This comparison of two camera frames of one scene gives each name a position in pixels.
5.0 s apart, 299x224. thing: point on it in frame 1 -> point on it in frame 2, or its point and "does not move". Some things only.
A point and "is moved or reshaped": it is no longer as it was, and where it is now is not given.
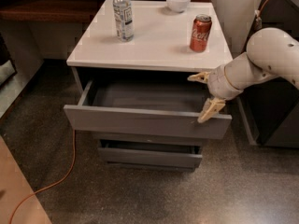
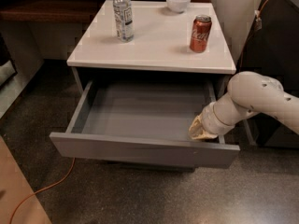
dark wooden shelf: [71, 6] does not move
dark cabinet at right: [270, 108] does not move
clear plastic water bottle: [122, 8] does not move
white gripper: [219, 82] -> [209, 119]
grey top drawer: [159, 108] is moved or reshaped
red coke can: [200, 33] does not move
